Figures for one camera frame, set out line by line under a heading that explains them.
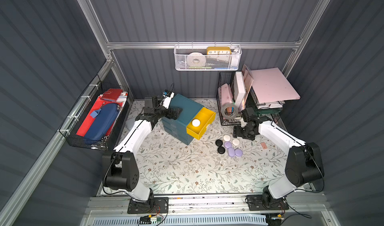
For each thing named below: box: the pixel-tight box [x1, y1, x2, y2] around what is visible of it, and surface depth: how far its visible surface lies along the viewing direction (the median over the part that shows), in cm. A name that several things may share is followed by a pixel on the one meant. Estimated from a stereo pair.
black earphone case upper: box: [215, 139, 223, 147], surface depth 98 cm
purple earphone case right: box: [234, 148, 243, 157], surface depth 93 cm
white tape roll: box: [186, 52, 207, 67], surface depth 87 cm
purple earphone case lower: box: [227, 147, 236, 158], surface depth 93 cm
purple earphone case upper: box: [224, 141, 232, 149], surface depth 96 cm
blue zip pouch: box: [84, 103, 120, 142], surface depth 71 cm
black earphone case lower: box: [217, 146, 226, 154], surface depth 95 cm
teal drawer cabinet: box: [161, 93, 204, 146], surface depth 88 cm
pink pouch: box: [221, 83, 234, 107], surface depth 107 cm
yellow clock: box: [206, 46, 232, 55], surface depth 89 cm
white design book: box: [234, 71, 247, 111], surface depth 95 cm
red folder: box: [76, 96, 124, 137], surface depth 72 cm
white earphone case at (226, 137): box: [223, 134, 231, 142], surface depth 98 cm
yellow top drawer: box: [186, 107, 216, 141], surface depth 87 cm
